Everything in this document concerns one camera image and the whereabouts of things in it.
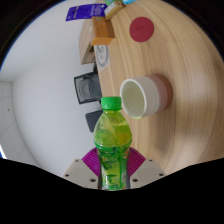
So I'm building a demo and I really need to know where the white and brown mug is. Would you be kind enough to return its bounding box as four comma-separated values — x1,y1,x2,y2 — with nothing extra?
119,74,174,120

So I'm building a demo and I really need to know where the wooden side desk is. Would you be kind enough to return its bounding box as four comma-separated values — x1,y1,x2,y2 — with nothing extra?
79,19,98,66

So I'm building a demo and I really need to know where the purple standing pouch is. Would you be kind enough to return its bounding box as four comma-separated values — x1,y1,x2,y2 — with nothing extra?
65,3,109,22

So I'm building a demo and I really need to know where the orange brown box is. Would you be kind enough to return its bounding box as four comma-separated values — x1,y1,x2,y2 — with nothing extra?
90,15,116,46

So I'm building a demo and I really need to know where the small tan box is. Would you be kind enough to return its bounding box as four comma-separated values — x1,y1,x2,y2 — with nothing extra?
103,2,126,19

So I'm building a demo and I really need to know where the green drink bottle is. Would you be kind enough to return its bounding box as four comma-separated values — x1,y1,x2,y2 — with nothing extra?
92,96,133,192

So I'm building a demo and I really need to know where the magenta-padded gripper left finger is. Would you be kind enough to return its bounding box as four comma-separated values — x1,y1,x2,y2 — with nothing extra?
61,147,102,190

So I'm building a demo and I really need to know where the flat round red coaster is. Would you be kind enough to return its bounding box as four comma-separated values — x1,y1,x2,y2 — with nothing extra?
128,16,155,43

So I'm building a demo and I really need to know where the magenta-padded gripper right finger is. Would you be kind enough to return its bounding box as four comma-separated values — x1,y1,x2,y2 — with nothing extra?
126,147,167,190

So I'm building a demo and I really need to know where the white round-printed paper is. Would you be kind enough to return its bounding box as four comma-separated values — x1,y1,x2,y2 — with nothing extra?
93,44,111,69

